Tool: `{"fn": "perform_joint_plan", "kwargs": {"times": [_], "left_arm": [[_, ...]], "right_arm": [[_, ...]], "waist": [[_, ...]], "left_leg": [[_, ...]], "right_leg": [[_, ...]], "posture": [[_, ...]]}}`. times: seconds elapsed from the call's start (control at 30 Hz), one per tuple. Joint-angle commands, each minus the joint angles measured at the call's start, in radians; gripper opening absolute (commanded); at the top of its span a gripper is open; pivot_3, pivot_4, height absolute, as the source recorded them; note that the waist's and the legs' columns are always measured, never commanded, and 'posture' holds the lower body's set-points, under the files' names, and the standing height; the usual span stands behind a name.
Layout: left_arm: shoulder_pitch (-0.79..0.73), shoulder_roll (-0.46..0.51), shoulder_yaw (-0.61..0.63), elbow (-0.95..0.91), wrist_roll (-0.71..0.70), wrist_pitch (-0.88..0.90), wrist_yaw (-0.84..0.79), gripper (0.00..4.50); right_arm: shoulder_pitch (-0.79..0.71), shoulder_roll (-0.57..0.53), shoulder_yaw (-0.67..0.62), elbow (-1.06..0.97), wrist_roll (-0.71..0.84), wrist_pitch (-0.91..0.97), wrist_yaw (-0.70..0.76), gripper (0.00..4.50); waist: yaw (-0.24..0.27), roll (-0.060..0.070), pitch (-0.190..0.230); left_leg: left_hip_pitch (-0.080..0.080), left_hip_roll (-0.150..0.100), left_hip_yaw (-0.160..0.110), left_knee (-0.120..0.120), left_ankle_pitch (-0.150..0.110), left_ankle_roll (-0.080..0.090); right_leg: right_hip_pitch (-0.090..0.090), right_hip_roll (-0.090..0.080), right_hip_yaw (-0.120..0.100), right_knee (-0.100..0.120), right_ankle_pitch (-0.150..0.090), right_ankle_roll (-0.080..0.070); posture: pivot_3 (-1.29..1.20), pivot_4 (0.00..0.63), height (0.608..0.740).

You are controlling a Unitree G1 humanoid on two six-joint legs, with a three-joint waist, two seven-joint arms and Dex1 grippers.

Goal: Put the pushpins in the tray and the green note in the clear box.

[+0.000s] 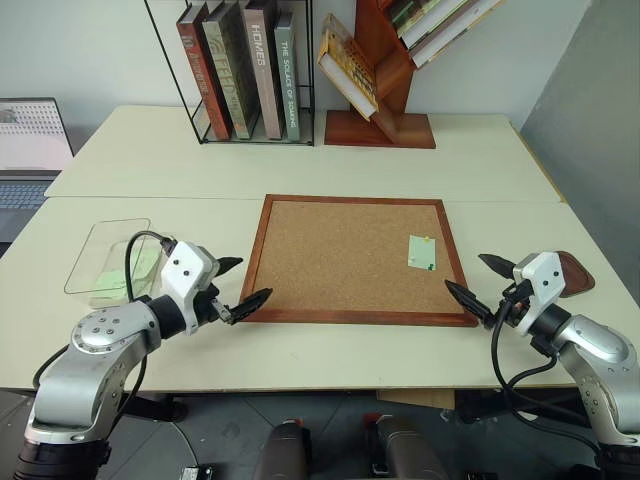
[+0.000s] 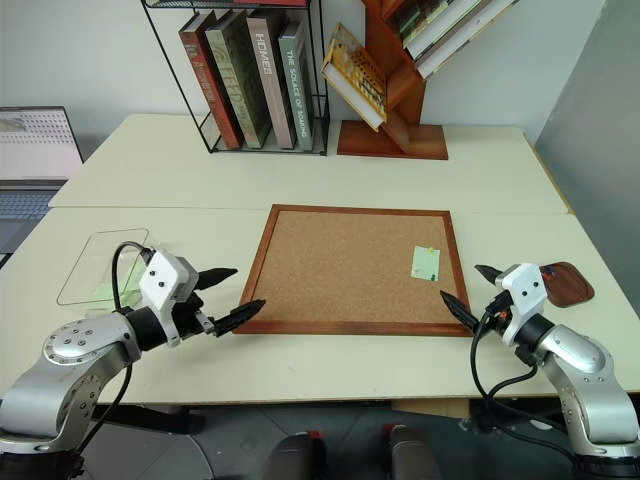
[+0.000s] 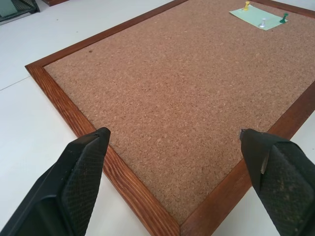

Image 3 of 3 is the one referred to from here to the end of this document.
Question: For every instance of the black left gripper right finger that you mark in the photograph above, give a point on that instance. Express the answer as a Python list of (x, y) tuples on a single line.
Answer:
[(280, 177)]

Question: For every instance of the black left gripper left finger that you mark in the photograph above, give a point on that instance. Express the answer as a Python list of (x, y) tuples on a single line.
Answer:
[(73, 182)]

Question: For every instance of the wood-framed cork board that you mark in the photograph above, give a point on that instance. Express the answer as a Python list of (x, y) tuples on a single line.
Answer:
[(177, 98)]

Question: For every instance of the clear push pin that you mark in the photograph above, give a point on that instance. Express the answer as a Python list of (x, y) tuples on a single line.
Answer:
[(262, 22)]

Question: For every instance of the green push pin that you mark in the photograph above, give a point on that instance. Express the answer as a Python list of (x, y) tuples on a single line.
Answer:
[(284, 19)]

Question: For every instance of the light green paper note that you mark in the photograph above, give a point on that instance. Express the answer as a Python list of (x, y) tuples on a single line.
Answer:
[(256, 16)]

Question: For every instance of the yellow push pin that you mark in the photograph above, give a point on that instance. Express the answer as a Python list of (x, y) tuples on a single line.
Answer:
[(245, 6)]

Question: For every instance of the brown wooden board edge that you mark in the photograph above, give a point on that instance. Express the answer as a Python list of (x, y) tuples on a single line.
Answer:
[(51, 2)]

